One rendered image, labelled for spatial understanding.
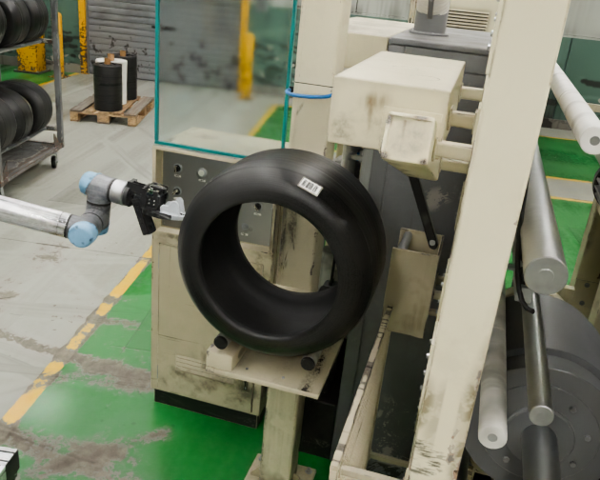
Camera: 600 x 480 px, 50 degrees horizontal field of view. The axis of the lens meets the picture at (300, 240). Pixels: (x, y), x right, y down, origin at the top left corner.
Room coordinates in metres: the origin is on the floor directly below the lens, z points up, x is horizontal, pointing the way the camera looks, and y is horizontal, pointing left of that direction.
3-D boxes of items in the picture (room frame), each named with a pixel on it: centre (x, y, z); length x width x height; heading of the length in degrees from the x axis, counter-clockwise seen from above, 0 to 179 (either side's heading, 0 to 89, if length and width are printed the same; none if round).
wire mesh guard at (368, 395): (1.55, -0.23, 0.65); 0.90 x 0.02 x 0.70; 166
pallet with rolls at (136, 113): (8.44, 2.59, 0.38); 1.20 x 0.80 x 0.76; 3
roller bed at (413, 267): (1.98, -0.39, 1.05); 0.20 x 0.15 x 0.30; 166
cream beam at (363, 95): (1.66, -0.22, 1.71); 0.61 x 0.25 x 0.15; 166
